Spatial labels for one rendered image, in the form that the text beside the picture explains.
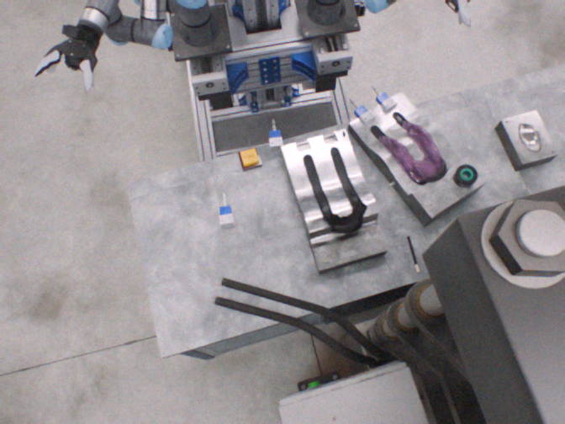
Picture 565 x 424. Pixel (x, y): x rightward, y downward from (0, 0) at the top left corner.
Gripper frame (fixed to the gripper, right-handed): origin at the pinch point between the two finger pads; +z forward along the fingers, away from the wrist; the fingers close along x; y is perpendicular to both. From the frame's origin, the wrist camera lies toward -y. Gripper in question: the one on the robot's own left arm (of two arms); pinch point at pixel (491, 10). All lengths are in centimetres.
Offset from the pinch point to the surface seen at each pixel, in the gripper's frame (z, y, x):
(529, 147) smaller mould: 31, 63, -12
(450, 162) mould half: 18, 57, 18
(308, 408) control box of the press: 53, -16, 104
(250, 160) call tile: -30, 52, 77
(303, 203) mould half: -1, 46, 72
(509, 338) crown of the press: 59, -65, 72
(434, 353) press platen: 63, 7, 73
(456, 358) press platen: 63, -18, 72
